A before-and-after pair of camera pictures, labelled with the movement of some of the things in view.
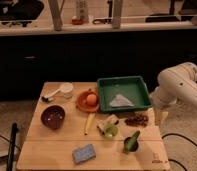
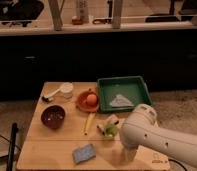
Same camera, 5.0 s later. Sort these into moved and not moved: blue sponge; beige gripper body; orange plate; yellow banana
Moved: beige gripper body
Not moved: yellow banana; blue sponge; orange plate
